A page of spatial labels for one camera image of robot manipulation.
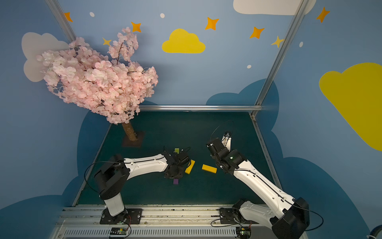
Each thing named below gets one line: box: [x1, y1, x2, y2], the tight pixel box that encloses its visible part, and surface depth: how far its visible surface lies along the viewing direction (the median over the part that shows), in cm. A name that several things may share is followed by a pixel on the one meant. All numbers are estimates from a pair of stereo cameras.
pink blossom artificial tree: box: [35, 27, 159, 143], surface depth 67 cm
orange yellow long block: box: [201, 164, 218, 174], surface depth 92 cm
